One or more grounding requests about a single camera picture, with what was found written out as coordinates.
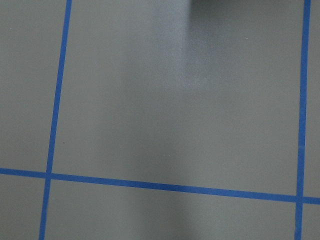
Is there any brown paper table cover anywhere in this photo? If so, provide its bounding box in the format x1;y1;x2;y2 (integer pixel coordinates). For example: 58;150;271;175
0;0;320;240

